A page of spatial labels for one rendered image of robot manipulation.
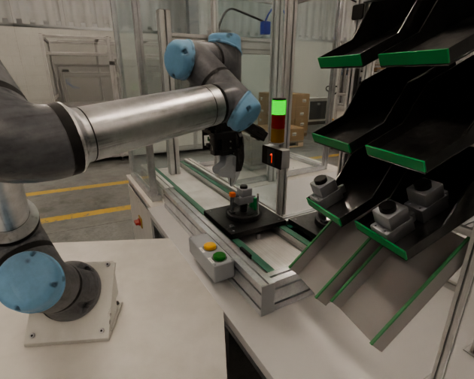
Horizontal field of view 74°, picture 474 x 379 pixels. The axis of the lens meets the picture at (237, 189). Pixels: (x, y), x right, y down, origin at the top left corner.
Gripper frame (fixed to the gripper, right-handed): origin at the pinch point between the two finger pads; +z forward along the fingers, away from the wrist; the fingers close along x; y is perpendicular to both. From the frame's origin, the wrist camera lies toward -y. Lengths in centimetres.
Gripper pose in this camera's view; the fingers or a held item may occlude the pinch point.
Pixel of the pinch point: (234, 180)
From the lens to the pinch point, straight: 84.2
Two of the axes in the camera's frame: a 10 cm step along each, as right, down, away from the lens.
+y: -8.7, 1.7, -4.6
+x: 4.9, 3.0, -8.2
